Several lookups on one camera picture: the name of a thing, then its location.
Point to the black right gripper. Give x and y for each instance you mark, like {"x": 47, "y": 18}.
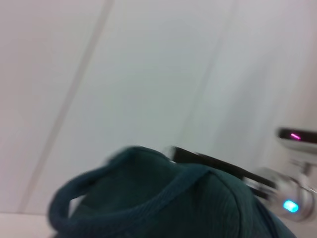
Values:
{"x": 218, "y": 166}

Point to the dark teal insulated lunch bag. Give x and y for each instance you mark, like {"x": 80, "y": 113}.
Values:
{"x": 161, "y": 205}

